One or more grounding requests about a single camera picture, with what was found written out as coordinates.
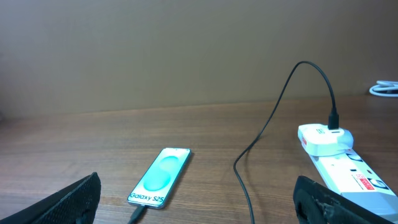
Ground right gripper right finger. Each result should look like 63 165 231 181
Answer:
293 175 393 224

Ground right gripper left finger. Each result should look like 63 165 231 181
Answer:
1 172 101 224

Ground blue Galaxy S25 smartphone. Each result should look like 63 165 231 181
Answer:
127 147 192 209

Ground black USB-C charging cable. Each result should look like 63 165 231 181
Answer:
126 60 340 224

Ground white USB charger plug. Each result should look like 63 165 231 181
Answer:
298 124 354 157

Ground white power strip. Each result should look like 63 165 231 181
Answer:
309 148 397 223

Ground white cables at corner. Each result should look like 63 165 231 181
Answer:
369 80 398 98

